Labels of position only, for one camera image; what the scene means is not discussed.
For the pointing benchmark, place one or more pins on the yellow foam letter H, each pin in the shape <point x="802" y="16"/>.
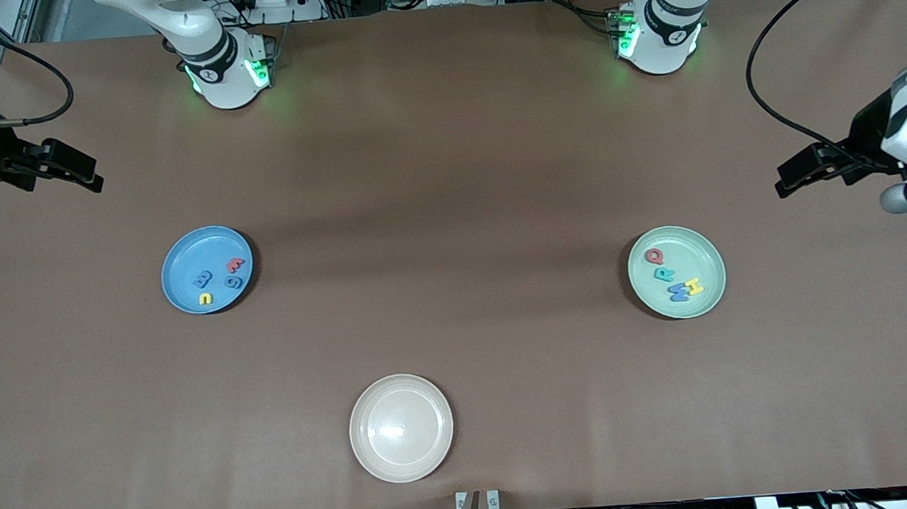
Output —
<point x="695" y="285"/>

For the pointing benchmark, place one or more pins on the blue foam letter E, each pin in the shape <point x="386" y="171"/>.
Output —
<point x="201" y="279"/>

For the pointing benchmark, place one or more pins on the blue foam letter M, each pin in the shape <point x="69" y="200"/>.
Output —
<point x="678" y="293"/>

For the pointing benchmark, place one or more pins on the yellow lowercase foam letter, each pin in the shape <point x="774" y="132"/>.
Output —
<point x="205" y="299"/>

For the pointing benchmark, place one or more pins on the teal foam letter R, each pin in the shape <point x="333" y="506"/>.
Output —
<point x="665" y="274"/>

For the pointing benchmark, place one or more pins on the red foam letter Q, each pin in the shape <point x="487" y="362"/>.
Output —
<point x="653" y="256"/>

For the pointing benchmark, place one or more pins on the red foam letter M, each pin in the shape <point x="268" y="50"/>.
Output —
<point x="235" y="264"/>

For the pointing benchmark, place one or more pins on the blue foam letter g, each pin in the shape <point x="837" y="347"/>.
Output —
<point x="233" y="283"/>

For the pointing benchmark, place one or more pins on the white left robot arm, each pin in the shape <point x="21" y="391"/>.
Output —
<point x="661" y="32"/>

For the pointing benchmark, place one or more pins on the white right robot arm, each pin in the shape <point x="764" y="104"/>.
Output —
<point x="216" y="55"/>

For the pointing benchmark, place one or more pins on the mint green plate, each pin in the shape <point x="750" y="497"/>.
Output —
<point x="701" y="253"/>

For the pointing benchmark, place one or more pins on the blue plate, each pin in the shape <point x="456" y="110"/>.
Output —
<point x="183" y="265"/>

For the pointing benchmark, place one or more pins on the beige plate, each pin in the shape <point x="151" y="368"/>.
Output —
<point x="402" y="430"/>

